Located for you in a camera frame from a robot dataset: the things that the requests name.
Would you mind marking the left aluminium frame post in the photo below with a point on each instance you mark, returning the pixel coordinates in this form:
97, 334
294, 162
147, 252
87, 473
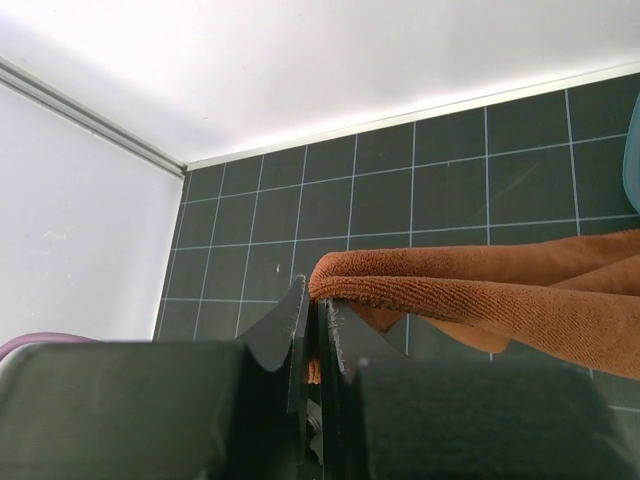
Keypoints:
40, 92

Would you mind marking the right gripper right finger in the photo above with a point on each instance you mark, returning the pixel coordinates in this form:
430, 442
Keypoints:
356, 343

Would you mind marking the blue plastic tub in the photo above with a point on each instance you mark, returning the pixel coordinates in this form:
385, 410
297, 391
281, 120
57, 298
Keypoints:
630, 165

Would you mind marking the brown towel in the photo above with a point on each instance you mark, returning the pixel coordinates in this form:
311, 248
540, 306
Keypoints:
576, 299

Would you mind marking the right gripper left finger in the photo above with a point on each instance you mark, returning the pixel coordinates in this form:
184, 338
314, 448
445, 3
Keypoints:
278, 343

